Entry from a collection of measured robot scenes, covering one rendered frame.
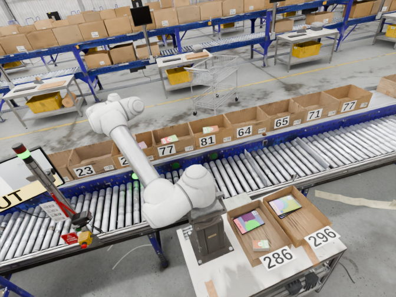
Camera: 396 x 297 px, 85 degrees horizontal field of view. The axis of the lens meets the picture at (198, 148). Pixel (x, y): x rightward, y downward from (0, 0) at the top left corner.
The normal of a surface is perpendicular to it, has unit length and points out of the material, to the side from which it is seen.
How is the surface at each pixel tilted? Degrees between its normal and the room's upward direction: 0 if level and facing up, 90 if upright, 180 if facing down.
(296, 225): 3
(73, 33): 90
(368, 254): 0
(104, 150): 89
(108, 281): 0
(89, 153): 89
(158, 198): 27
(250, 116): 89
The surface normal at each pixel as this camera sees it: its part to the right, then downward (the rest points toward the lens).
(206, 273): -0.12, -0.78
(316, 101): 0.22, 0.58
